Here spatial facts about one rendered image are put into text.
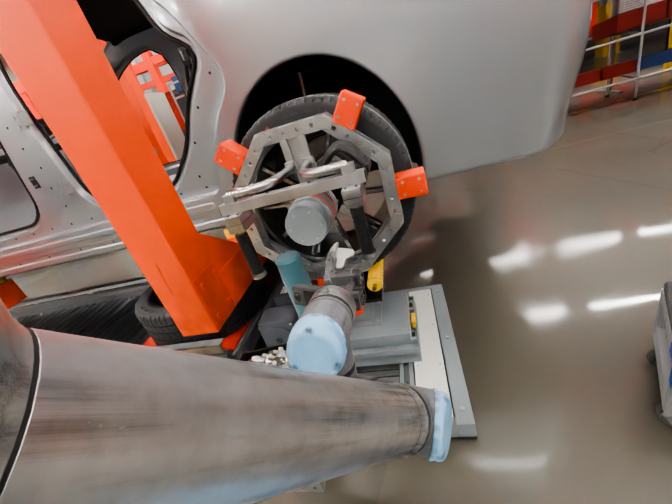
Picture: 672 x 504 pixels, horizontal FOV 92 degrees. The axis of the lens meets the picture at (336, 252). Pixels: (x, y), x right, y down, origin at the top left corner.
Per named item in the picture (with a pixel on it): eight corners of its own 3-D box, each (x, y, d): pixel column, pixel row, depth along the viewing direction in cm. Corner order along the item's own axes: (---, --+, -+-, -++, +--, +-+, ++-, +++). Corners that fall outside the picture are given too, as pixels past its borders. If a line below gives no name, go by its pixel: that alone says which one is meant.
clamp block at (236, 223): (257, 219, 98) (250, 203, 95) (245, 232, 90) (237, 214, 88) (242, 222, 99) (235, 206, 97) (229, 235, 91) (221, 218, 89)
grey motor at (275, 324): (331, 316, 182) (312, 264, 167) (316, 377, 146) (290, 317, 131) (301, 320, 187) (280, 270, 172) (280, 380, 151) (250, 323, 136)
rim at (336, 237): (379, 244, 146) (405, 126, 121) (377, 272, 125) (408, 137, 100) (270, 225, 149) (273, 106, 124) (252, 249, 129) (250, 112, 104)
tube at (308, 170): (361, 155, 97) (351, 119, 93) (355, 173, 81) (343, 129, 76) (306, 170, 102) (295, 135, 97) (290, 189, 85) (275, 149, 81)
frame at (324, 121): (412, 255, 118) (378, 94, 94) (413, 264, 112) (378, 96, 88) (276, 278, 132) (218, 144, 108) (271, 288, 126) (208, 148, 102)
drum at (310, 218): (344, 215, 114) (332, 177, 108) (335, 243, 96) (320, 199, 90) (307, 224, 118) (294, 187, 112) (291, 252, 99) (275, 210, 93)
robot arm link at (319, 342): (291, 389, 50) (275, 331, 47) (310, 344, 61) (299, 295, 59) (351, 386, 48) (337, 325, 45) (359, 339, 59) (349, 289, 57)
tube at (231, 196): (300, 171, 103) (288, 137, 98) (282, 191, 86) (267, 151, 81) (251, 184, 107) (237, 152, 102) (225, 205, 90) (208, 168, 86)
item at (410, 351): (416, 308, 167) (413, 293, 163) (422, 363, 136) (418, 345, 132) (325, 320, 180) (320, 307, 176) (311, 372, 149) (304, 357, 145)
